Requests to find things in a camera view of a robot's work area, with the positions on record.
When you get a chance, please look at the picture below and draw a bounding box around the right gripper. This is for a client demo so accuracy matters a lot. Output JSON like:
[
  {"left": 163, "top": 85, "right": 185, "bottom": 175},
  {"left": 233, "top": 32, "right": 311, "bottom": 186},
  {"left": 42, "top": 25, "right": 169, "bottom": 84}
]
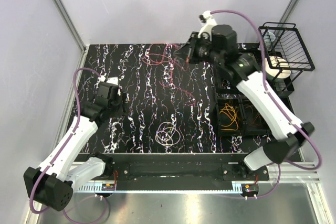
[{"left": 174, "top": 32, "right": 223, "bottom": 67}]

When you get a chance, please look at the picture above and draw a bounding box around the pink cable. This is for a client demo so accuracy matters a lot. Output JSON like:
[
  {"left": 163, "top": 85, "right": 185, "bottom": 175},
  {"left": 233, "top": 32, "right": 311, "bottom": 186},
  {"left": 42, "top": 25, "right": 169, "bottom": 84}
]
[{"left": 141, "top": 42, "right": 196, "bottom": 105}]

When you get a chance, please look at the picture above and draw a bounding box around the white cable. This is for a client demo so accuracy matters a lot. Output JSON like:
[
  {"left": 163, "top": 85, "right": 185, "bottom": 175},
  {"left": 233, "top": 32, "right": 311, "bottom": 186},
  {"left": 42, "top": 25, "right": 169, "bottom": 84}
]
[{"left": 154, "top": 121, "right": 182, "bottom": 147}]

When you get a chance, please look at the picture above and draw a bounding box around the yellow cable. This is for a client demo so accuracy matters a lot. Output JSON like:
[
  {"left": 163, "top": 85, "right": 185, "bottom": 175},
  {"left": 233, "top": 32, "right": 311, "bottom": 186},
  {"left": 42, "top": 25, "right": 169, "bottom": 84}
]
[{"left": 218, "top": 103, "right": 240, "bottom": 132}]

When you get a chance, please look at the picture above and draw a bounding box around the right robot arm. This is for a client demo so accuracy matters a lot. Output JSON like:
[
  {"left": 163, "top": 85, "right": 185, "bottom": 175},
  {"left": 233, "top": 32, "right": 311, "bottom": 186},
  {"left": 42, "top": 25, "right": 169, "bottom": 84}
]
[{"left": 174, "top": 25, "right": 314, "bottom": 180}]

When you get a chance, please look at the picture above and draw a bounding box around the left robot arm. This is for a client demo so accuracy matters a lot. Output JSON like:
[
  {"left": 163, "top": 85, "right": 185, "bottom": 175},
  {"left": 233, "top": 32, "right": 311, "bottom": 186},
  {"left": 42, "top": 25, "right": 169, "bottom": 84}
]
[{"left": 23, "top": 77, "right": 129, "bottom": 211}]

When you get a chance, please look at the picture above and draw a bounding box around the black marble pattern mat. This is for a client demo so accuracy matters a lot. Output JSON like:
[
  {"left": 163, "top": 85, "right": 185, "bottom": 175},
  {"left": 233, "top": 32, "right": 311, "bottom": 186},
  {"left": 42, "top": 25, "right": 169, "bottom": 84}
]
[{"left": 67, "top": 42, "right": 297, "bottom": 154}]

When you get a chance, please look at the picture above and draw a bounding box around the black tray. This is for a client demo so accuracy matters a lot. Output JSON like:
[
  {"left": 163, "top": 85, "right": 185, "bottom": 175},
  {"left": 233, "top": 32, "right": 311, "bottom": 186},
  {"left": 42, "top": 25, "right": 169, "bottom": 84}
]
[{"left": 212, "top": 43, "right": 262, "bottom": 95}]

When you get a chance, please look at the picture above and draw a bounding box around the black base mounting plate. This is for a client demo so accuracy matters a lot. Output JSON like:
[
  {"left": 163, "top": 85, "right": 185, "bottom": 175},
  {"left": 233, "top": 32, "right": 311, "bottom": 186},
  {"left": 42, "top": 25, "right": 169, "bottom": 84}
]
[{"left": 78, "top": 152, "right": 302, "bottom": 182}]

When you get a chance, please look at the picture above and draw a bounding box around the black bin left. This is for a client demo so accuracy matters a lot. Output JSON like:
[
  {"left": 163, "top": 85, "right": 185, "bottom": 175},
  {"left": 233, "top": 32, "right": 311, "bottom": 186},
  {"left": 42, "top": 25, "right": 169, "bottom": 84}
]
[{"left": 216, "top": 98, "right": 245, "bottom": 136}]

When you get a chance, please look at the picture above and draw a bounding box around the black bin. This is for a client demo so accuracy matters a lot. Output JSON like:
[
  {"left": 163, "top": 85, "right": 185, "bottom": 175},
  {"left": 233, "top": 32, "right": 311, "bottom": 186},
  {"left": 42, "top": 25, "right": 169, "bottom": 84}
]
[
  {"left": 241, "top": 98, "right": 270, "bottom": 136},
  {"left": 216, "top": 98, "right": 245, "bottom": 136}
]

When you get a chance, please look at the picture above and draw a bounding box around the white cup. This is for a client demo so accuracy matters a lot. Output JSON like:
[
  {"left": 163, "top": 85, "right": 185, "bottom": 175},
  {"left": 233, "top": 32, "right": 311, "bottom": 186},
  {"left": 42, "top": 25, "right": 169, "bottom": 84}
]
[{"left": 263, "top": 31, "right": 276, "bottom": 51}]

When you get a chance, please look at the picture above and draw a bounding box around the white plate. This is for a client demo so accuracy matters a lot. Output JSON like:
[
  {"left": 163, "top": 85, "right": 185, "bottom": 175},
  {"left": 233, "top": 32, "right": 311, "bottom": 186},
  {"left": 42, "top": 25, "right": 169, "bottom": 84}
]
[{"left": 265, "top": 56, "right": 291, "bottom": 81}]

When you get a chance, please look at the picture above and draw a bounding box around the black bin middle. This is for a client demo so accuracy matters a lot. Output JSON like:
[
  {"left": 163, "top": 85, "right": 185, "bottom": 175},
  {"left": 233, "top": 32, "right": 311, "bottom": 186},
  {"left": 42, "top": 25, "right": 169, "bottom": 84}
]
[{"left": 241, "top": 98, "right": 270, "bottom": 136}]

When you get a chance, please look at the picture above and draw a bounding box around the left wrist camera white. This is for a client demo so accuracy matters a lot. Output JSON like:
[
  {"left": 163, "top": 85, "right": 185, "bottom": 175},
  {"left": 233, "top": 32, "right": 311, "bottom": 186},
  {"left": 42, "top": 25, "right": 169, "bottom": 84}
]
[{"left": 98, "top": 76, "right": 120, "bottom": 92}]

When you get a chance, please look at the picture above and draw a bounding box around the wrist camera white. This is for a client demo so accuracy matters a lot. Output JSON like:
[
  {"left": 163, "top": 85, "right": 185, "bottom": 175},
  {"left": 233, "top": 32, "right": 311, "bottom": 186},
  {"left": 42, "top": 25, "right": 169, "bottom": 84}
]
[
  {"left": 198, "top": 10, "right": 217, "bottom": 41},
  {"left": 98, "top": 76, "right": 120, "bottom": 92}
]

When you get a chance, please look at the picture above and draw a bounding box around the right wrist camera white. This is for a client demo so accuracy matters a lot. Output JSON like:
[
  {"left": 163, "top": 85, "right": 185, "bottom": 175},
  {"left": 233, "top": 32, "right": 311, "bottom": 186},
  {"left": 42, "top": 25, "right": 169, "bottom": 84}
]
[{"left": 198, "top": 10, "right": 217, "bottom": 41}]

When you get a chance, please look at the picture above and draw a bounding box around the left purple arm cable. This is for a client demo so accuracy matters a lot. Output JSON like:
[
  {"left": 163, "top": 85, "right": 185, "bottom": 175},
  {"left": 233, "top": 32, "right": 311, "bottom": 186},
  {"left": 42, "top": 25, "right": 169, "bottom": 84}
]
[{"left": 28, "top": 68, "right": 111, "bottom": 221}]

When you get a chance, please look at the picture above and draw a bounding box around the black wire dish rack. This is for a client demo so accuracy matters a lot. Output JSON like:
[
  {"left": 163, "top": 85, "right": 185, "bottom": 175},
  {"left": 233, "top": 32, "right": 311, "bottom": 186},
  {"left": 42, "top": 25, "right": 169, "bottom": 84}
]
[{"left": 259, "top": 22, "right": 315, "bottom": 98}]

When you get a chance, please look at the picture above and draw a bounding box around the left aluminium frame post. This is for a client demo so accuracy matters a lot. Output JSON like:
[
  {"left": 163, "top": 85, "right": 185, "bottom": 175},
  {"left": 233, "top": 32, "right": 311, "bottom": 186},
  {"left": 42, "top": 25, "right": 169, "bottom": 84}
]
[{"left": 52, "top": 0, "right": 87, "bottom": 52}]

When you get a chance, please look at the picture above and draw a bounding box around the aluminium rail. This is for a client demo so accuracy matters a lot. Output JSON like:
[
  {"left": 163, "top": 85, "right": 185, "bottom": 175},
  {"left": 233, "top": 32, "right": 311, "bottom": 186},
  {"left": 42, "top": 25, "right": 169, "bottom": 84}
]
[{"left": 75, "top": 164, "right": 320, "bottom": 194}]

